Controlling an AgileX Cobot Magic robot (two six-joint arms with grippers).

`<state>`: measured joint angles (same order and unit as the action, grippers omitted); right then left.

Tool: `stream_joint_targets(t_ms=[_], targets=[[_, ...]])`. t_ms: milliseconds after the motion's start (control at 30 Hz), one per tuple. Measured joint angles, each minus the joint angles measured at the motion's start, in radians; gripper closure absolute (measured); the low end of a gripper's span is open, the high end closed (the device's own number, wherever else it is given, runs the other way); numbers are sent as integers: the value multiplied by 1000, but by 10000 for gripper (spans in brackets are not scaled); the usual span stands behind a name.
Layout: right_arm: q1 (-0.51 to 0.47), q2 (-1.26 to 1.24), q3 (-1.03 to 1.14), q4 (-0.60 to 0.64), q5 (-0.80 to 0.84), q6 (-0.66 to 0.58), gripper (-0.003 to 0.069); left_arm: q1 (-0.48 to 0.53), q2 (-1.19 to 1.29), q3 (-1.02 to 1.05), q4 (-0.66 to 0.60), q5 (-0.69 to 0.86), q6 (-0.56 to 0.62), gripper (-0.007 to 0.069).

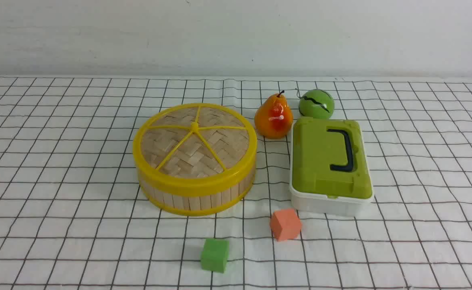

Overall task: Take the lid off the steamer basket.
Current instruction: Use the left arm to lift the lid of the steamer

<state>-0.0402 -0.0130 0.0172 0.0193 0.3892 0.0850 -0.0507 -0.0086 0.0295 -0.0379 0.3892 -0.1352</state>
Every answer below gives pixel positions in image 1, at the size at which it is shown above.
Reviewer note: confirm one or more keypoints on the green lid white plastic box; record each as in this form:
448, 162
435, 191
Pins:
329, 171

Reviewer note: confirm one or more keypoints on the orange foam cube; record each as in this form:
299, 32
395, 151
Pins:
285, 224

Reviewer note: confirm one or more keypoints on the bamboo steamer basket yellow rim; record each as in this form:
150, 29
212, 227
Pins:
197, 205

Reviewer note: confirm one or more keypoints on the green foam cube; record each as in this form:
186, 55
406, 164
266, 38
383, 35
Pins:
214, 256

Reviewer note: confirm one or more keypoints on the green toy melon ball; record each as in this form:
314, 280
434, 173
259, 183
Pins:
316, 103

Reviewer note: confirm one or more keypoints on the yellow rimmed bamboo steamer lid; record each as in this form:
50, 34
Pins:
195, 150

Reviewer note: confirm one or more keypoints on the orange red toy pear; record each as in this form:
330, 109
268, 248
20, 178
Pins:
274, 118

